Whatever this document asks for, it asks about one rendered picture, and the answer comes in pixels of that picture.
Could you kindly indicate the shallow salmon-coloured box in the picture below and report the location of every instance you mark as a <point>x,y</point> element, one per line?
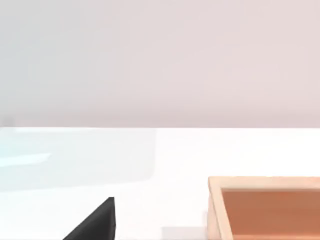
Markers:
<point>265,210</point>

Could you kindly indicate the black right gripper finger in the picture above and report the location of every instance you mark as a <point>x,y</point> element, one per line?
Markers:
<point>101,223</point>

